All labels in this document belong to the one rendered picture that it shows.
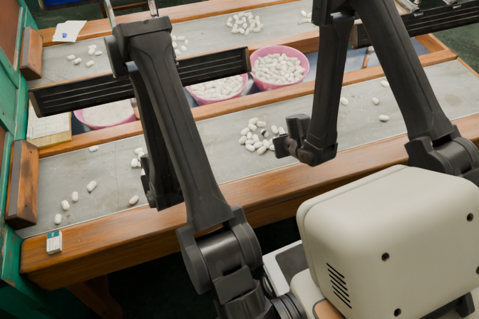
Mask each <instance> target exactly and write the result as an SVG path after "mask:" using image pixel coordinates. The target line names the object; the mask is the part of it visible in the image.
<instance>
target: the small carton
mask: <svg viewBox="0 0 479 319"><path fill-rule="evenodd" d="M60 251H62V233H61V231H60V230H58V231H53V232H50V233H47V249H46V252H47V253H48V254H49V255H50V254H53V253H58V252H60Z"/></svg>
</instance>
